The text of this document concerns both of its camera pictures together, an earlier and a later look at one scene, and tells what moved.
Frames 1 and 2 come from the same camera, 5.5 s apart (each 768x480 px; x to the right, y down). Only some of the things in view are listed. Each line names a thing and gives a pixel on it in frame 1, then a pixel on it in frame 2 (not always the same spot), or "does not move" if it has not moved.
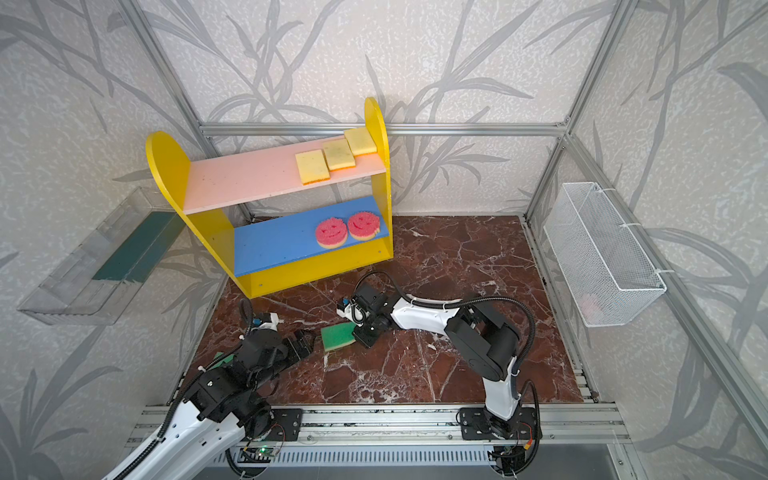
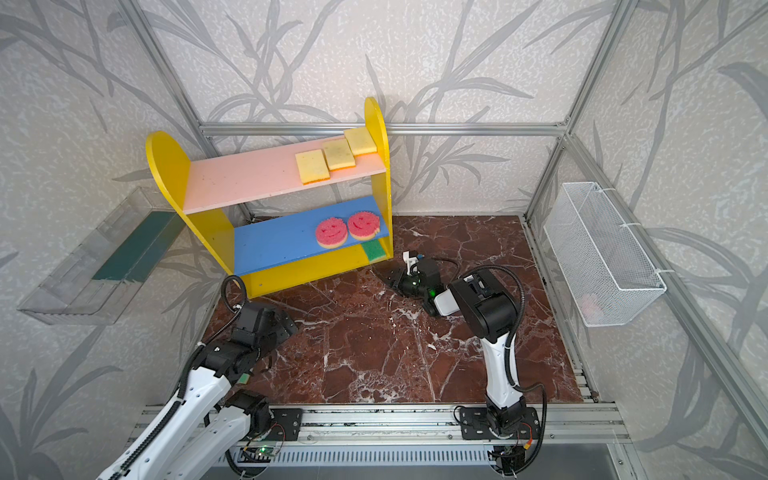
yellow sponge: x=338 y=155 does not move
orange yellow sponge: x=312 y=167 does not move
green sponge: x=338 y=335 to x=374 y=249
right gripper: x=363 y=325 to x=400 y=281
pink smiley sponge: x=331 y=232 does not move
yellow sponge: x=360 y=141 does not move
